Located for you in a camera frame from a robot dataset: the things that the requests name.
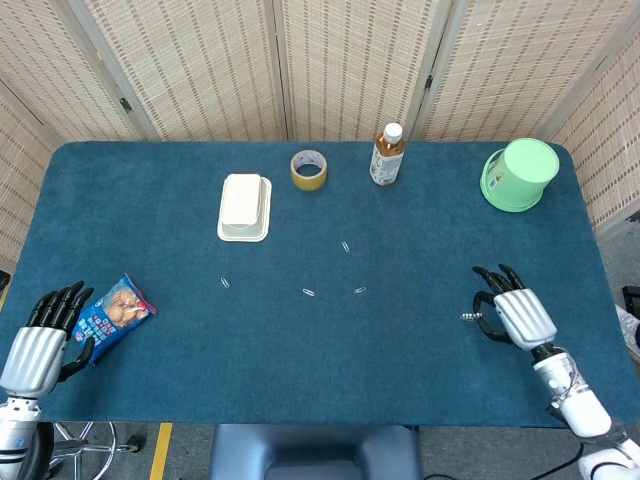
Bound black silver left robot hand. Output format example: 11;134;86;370
0;280;96;400

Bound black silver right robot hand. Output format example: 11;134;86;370
472;263;559;351

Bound blue cookie snack bag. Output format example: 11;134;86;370
72;272;158;366

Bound chrome stool base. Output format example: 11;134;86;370
47;421;149;480

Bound white shoe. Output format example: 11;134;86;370
616;304;640;362

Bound green upturned plastic bucket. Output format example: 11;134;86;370
479;137;561;213

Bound tea bottle white cap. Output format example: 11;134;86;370
369;122;407;188

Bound blue felt table cloth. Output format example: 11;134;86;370
0;141;626;430

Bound blue grey robot torso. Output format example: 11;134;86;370
209;423;424;480

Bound yellow packing tape roll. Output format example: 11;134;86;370
290;148;330;192

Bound white lidded food container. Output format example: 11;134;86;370
216;172;274;244

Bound woven folding screen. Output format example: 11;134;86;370
0;0;640;274

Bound black corrugated hose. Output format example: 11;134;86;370
17;422;55;480

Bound thin black cable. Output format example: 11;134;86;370
422;442;585;480

